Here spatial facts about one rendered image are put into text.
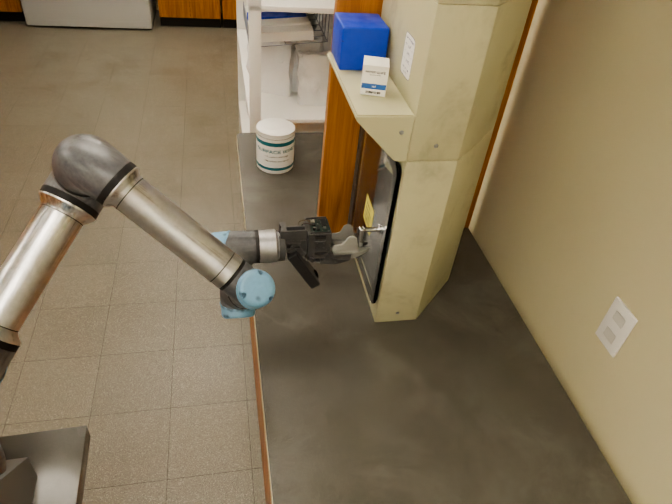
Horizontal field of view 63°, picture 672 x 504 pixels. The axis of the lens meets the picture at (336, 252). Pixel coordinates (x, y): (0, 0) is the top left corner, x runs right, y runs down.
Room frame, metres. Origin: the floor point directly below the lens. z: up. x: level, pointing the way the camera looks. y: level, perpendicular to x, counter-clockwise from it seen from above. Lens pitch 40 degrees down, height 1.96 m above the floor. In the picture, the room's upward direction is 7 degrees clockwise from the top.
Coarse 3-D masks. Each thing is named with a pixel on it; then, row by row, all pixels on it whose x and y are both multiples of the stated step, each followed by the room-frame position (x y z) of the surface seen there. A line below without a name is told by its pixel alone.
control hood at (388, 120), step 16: (336, 64) 1.18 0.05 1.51; (352, 80) 1.10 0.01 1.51; (352, 96) 1.02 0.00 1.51; (368, 96) 1.03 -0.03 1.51; (400, 96) 1.05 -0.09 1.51; (368, 112) 0.96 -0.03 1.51; (384, 112) 0.97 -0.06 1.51; (400, 112) 0.98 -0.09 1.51; (368, 128) 0.95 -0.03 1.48; (384, 128) 0.96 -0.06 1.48; (400, 128) 0.97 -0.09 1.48; (384, 144) 0.96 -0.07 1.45; (400, 144) 0.97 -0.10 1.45; (400, 160) 0.97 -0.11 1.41
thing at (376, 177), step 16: (368, 144) 1.20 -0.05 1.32; (368, 160) 1.18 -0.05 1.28; (384, 160) 1.06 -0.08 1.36; (368, 176) 1.16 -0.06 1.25; (384, 176) 1.05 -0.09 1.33; (368, 192) 1.14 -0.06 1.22; (384, 192) 1.03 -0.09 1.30; (384, 208) 1.01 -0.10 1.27; (352, 224) 1.24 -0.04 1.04; (384, 224) 0.99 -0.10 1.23; (368, 240) 1.08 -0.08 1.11; (384, 240) 0.98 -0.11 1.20; (368, 256) 1.06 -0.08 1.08; (384, 256) 0.98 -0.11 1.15; (368, 272) 1.04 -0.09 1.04; (368, 288) 1.02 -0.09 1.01
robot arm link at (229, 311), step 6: (222, 294) 0.84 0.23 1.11; (222, 300) 0.83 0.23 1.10; (228, 300) 0.80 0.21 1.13; (222, 306) 0.82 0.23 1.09; (228, 306) 0.82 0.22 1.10; (234, 306) 0.80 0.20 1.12; (222, 312) 0.82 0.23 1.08; (228, 312) 0.81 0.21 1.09; (234, 312) 0.81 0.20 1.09; (240, 312) 0.81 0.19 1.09; (246, 312) 0.82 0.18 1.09; (252, 312) 0.83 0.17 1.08; (228, 318) 0.81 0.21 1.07
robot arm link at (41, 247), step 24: (48, 192) 0.84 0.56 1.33; (72, 192) 0.85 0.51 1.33; (48, 216) 0.81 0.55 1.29; (72, 216) 0.83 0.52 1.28; (96, 216) 0.87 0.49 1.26; (24, 240) 0.77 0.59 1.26; (48, 240) 0.78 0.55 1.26; (72, 240) 0.82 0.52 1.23; (24, 264) 0.73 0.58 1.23; (48, 264) 0.76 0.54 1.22; (0, 288) 0.69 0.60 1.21; (24, 288) 0.70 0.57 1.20; (0, 312) 0.66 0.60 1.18; (24, 312) 0.68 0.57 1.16; (0, 336) 0.63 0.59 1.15; (0, 360) 0.60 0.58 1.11
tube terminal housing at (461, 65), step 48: (384, 0) 1.27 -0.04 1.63; (432, 0) 1.00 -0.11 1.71; (528, 0) 1.15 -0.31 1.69; (432, 48) 0.97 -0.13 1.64; (480, 48) 1.00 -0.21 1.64; (432, 96) 0.98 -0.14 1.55; (480, 96) 1.03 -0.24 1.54; (432, 144) 0.98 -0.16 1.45; (480, 144) 1.11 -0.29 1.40; (432, 192) 0.99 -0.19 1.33; (432, 240) 1.00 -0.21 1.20; (384, 288) 0.97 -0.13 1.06; (432, 288) 1.06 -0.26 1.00
